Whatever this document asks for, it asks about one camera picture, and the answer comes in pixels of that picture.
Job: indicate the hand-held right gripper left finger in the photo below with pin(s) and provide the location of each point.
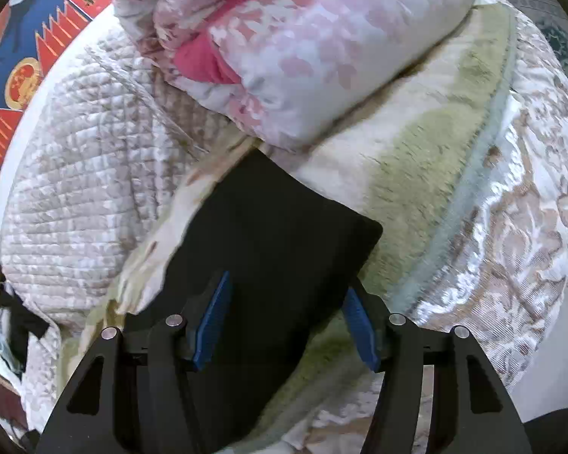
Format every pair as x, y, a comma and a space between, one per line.
213, 321

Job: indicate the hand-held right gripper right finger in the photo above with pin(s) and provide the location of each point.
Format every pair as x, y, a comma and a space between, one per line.
362, 326

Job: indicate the black pants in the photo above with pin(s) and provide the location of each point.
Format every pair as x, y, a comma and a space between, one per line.
274, 236

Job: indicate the beige brocade bedsheet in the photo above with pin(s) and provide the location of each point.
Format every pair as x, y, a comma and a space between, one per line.
516, 246

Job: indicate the white and green fleece blanket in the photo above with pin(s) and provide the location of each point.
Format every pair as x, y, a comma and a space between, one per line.
407, 151

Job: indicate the black cloth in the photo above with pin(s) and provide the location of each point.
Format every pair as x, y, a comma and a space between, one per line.
21, 326

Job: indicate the white quilted bedspread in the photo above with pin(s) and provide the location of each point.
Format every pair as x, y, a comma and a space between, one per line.
75, 175

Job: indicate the pink fleece blanket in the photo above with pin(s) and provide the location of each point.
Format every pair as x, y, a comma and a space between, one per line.
199, 64

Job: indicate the pink floral duvet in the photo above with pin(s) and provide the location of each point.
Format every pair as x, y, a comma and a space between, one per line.
336, 47

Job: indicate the grey patterned rug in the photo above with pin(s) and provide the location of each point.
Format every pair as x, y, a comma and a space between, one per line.
549, 33

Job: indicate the brown wooden bed frame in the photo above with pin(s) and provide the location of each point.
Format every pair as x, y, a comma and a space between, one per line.
0, 392

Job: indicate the red and blue wall poster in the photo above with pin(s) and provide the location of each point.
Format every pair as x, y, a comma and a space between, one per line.
23, 47

